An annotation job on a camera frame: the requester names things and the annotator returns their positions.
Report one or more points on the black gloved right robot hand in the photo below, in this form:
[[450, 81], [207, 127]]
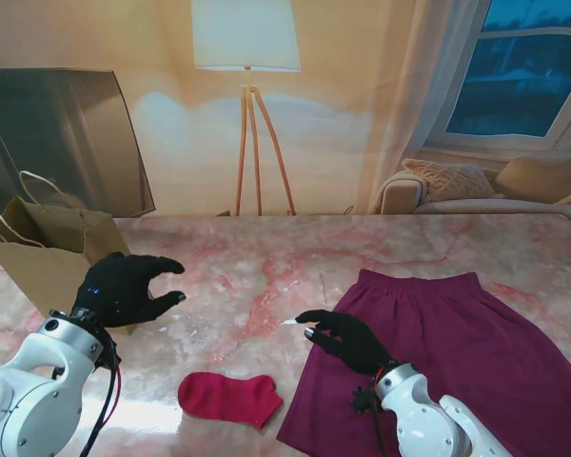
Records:
[[357, 343]]

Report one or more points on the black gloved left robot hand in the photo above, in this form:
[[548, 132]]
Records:
[[119, 295]]

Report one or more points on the kraft paper bag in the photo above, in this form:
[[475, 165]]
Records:
[[52, 271]]

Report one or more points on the magenta shorts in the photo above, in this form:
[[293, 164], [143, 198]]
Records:
[[457, 362]]

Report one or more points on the red ankle sock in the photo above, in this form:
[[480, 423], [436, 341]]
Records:
[[228, 397]]

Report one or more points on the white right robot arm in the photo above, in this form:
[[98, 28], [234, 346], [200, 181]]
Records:
[[423, 414]]

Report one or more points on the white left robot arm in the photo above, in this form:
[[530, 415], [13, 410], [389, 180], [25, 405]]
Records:
[[33, 390]]

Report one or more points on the beige sofa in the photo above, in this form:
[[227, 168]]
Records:
[[457, 204]]

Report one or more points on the dark grey flat screen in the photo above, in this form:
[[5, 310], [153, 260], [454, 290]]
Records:
[[52, 124]]

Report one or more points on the cream knitted cushion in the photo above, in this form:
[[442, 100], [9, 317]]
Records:
[[447, 178]]

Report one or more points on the plain tan cushion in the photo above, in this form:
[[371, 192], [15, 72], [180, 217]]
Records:
[[537, 178]]

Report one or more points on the sheer white curtain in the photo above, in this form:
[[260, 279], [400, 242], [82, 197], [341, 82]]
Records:
[[423, 95]]

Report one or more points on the white tripod floor lamp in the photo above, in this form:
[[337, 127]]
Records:
[[245, 38]]

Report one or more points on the white framed window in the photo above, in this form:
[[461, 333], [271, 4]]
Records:
[[518, 81]]

